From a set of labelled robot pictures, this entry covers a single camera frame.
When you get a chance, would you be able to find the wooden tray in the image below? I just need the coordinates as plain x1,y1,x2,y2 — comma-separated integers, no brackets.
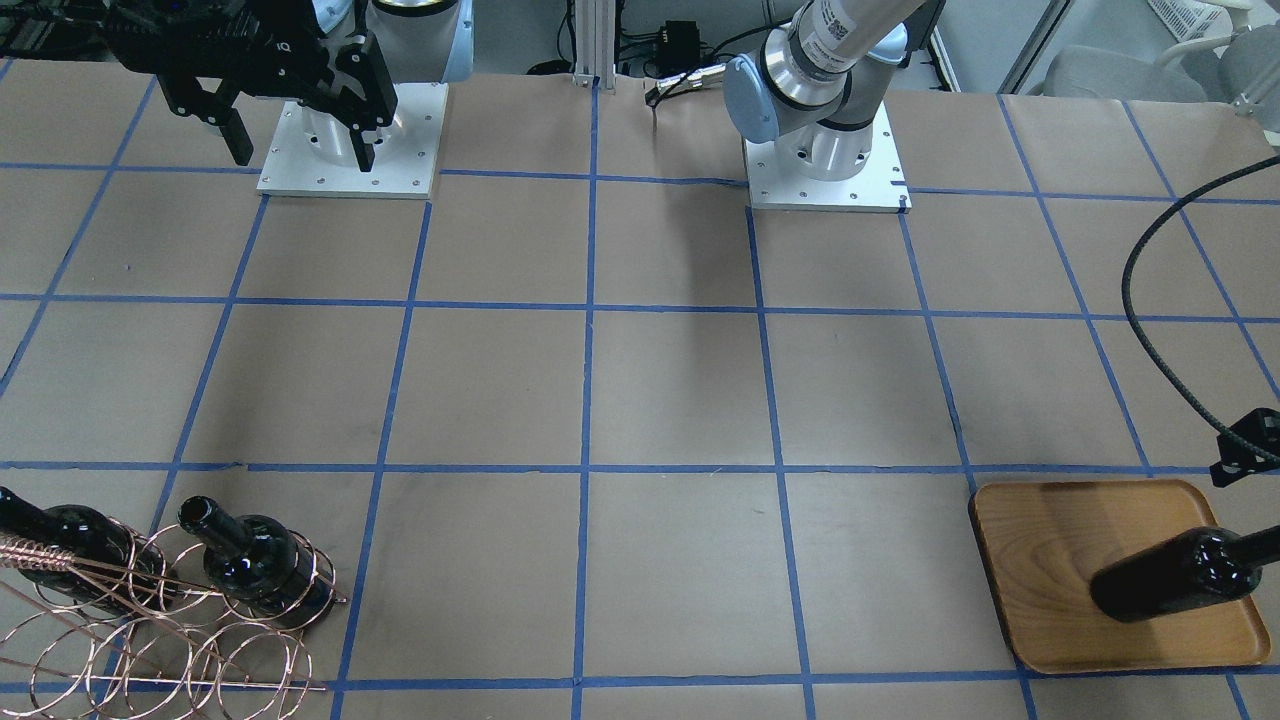
969,479,1272,675

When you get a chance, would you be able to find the copper wire bottle basket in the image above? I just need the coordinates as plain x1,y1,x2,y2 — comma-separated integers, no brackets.
3,525,334,719

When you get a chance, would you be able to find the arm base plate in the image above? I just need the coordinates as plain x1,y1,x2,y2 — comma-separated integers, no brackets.
742,102,913,214
257,83,451,200

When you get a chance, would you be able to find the aluminium frame post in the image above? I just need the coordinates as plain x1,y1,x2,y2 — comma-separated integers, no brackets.
571,0,618,94

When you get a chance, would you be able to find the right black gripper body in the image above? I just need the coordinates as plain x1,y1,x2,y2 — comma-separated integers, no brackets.
105,1,397,131

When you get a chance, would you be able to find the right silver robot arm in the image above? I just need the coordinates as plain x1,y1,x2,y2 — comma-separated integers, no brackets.
99,1,474,172

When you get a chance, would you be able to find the dark wine bottle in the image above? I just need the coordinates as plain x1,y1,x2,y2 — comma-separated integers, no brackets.
178,496,335,630
1089,527,1279,623
0,488,172,616

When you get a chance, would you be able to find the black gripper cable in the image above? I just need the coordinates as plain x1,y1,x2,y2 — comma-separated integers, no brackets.
1121,155,1280,466

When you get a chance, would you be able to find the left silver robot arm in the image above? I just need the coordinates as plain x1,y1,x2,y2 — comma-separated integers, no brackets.
722,1,1277,487

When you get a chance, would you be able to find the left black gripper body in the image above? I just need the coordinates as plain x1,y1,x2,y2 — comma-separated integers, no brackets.
1210,407,1279,488

